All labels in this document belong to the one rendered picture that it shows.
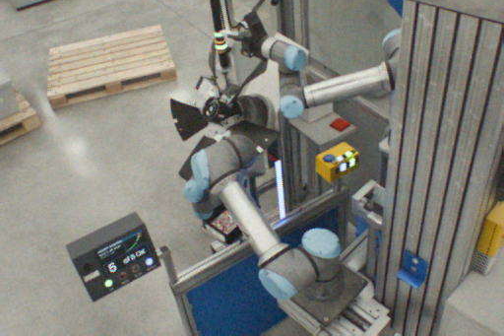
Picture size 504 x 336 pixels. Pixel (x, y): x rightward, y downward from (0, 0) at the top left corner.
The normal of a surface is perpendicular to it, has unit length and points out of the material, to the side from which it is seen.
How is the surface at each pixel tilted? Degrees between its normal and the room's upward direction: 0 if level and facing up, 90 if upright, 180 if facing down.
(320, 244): 8
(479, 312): 0
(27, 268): 0
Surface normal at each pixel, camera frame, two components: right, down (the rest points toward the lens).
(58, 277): -0.11, -0.77
